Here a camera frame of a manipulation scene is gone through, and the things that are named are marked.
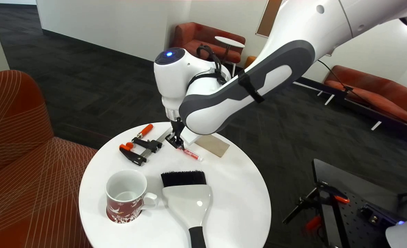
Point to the white brush with black bristles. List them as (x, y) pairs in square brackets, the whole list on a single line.
[(187, 203)]

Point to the brown wall board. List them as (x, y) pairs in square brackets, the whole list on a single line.
[(268, 17)]

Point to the orange marker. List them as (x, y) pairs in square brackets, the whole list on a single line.
[(191, 154)]

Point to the white block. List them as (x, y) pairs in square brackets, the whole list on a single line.
[(189, 138)]

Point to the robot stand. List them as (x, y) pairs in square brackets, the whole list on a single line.
[(348, 193)]

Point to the black power box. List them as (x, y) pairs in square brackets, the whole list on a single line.
[(375, 215)]

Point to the long red bench sofa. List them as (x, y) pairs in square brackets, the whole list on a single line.
[(379, 91)]

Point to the small round white side table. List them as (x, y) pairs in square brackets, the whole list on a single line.
[(229, 41)]

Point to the orange stool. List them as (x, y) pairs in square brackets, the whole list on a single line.
[(249, 62)]

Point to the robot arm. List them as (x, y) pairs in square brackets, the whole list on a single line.
[(224, 96)]

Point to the red mug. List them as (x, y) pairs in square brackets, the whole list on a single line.
[(125, 203)]

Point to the orange patterned armchair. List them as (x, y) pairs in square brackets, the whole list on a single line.
[(20, 165)]

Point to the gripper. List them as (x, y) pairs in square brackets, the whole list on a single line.
[(177, 126)]

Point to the black clamp with orange trigger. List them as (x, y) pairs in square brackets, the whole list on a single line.
[(327, 196)]

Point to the tan cardboard piece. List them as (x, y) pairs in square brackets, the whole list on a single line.
[(216, 145)]

